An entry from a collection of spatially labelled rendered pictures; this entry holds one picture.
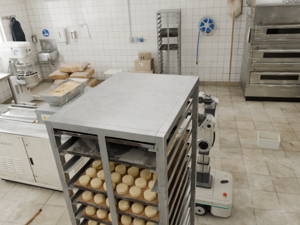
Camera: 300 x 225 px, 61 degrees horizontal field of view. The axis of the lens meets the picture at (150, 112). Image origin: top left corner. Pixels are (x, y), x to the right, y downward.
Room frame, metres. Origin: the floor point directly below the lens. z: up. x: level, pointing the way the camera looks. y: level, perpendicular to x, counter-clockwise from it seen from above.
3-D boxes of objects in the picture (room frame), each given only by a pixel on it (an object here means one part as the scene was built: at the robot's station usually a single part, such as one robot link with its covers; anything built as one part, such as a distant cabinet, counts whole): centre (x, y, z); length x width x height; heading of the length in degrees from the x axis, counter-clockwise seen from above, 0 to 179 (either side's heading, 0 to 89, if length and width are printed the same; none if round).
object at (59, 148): (1.16, 0.25, 1.68); 0.64 x 0.03 x 0.03; 158
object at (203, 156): (2.25, -0.55, 0.49); 0.11 x 0.11 x 0.40; 72
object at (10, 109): (2.92, 0.99, 0.87); 2.01 x 0.03 x 0.07; 71
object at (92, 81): (6.17, 1.56, 0.19); 0.72 x 0.42 x 0.15; 171
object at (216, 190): (2.26, -0.54, 0.24); 0.68 x 0.53 x 0.41; 72
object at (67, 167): (1.16, 0.25, 1.59); 0.64 x 0.03 x 0.03; 158
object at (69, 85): (2.74, 0.93, 1.28); 0.54 x 0.27 x 0.06; 161
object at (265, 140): (3.27, -1.77, 0.08); 0.30 x 0.22 x 0.16; 67
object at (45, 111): (2.74, 0.93, 1.01); 0.72 x 0.33 x 0.34; 161
